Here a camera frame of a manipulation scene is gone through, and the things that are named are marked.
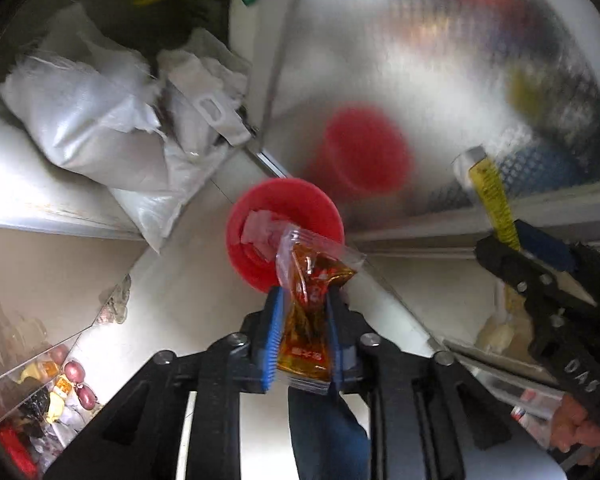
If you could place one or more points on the small clear plastic bag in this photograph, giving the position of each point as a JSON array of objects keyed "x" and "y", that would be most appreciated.
[{"x": 115, "y": 305}]

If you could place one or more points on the large white plastic sack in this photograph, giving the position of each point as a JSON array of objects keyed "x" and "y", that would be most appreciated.
[{"x": 80, "y": 110}]

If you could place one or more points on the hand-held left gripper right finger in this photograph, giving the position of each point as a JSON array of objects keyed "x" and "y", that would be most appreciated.
[{"x": 336, "y": 340}]

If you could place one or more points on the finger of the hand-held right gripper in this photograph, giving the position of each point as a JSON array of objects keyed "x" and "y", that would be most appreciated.
[
  {"x": 545, "y": 247},
  {"x": 500, "y": 262}
]

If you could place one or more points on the person's blue jeans leg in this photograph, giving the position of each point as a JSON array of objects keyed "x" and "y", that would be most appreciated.
[{"x": 325, "y": 435}]

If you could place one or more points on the textured metal cabinet door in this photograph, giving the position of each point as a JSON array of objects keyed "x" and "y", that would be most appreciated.
[{"x": 430, "y": 35}]

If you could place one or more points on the red sauce packet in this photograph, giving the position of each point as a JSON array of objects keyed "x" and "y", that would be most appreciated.
[{"x": 305, "y": 320}]

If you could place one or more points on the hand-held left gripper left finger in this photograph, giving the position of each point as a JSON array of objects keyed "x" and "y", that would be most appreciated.
[{"x": 275, "y": 330}]

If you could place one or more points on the person's right hand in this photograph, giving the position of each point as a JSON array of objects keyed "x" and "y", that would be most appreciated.
[{"x": 575, "y": 430}]

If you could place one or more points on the red plastic bin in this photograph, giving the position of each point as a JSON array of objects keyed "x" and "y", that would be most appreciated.
[{"x": 305, "y": 205}]

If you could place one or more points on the yellow tube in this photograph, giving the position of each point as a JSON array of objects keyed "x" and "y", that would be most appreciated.
[{"x": 492, "y": 195}]

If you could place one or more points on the pale yellow plastic bag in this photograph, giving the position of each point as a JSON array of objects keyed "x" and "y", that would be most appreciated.
[{"x": 500, "y": 335}]

